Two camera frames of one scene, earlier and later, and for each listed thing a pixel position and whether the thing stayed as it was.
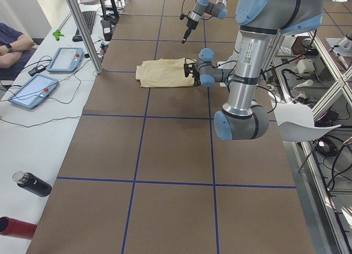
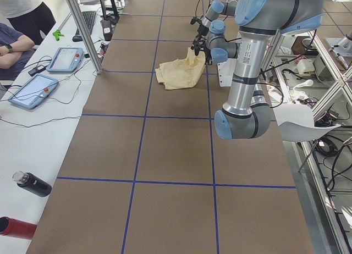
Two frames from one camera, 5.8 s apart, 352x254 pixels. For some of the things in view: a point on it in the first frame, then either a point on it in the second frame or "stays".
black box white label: [107, 29] stays
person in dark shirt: [16, 49] stays
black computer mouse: [77, 38] stays
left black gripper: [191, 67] to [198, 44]
